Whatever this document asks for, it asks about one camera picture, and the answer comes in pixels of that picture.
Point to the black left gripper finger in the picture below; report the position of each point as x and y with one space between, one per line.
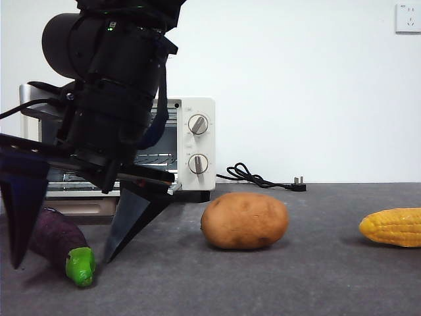
19 204
128 217

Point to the purple eggplant with green stem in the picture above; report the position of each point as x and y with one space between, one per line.
56 233

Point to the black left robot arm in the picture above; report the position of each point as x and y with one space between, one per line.
108 82

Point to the round oven timer knob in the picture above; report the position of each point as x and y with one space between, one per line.
198 163

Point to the white toaster oven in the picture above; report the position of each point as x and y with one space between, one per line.
197 145

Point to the round oven temperature knob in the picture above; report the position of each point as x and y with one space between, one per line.
198 124

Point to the brown potato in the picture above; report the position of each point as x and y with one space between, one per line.
243 220

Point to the yellow corn cob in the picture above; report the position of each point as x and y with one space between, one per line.
394 227

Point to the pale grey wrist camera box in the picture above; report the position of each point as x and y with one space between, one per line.
29 95

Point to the white wall socket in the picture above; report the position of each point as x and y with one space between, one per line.
409 18

